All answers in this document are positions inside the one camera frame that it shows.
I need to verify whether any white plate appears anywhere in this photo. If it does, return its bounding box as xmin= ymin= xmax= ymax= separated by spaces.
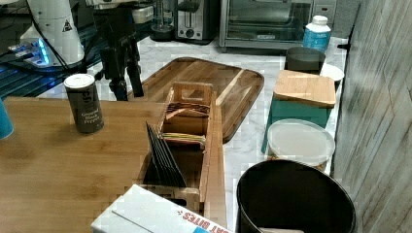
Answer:
xmin=320 ymin=63 xmax=345 ymax=87

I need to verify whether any wooden tea bag caddy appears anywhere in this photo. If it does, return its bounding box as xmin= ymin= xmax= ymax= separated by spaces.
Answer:
xmin=137 ymin=82 xmax=215 ymax=215

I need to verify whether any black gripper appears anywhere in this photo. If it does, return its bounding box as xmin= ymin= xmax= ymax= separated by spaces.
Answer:
xmin=93 ymin=5 xmax=144 ymax=101

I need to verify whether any black round bin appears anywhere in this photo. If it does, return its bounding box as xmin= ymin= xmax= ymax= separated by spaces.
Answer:
xmin=235 ymin=159 xmax=356 ymax=233

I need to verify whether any stainless toaster oven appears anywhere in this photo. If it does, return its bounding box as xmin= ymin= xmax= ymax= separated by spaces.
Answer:
xmin=219 ymin=0 xmax=338 ymax=52

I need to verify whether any white cardboard snack box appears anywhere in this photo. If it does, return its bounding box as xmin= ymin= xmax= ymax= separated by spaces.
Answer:
xmin=90 ymin=184 xmax=233 ymax=233

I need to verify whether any ground black pepper can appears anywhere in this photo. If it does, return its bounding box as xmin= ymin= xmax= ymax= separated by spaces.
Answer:
xmin=63 ymin=74 xmax=104 ymax=134

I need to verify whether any blue cup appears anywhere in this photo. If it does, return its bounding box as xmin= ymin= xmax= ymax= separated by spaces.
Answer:
xmin=0 ymin=100 xmax=14 ymax=140

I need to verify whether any blue white supplement bottle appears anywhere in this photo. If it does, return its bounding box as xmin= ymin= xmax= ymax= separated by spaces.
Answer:
xmin=302 ymin=16 xmax=331 ymax=52

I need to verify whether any grey cylindrical cup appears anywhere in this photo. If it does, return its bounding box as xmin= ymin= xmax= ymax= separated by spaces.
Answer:
xmin=285 ymin=47 xmax=326 ymax=75

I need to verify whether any teal green container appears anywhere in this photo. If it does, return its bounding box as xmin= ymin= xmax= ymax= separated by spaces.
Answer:
xmin=260 ymin=97 xmax=331 ymax=153

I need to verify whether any light bamboo lid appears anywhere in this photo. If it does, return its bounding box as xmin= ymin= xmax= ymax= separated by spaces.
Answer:
xmin=273 ymin=70 xmax=336 ymax=108

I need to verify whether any glass blender jar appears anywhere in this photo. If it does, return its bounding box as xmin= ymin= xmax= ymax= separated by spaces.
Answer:
xmin=151 ymin=0 xmax=174 ymax=42

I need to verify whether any wooden drawer cabinet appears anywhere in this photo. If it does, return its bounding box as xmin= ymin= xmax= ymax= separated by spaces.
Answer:
xmin=0 ymin=96 xmax=227 ymax=233

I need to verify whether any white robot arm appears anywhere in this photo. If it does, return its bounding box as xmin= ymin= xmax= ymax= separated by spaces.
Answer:
xmin=11 ymin=0 xmax=144 ymax=101

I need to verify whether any clear lidded plastic container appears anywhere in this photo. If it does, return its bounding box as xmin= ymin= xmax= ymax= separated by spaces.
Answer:
xmin=266 ymin=118 xmax=335 ymax=171

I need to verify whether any dark wooden cutting board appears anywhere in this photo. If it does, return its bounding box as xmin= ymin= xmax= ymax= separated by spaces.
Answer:
xmin=128 ymin=57 xmax=264 ymax=143

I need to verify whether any black silver toaster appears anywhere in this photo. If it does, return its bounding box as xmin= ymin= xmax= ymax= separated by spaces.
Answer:
xmin=175 ymin=0 xmax=221 ymax=45

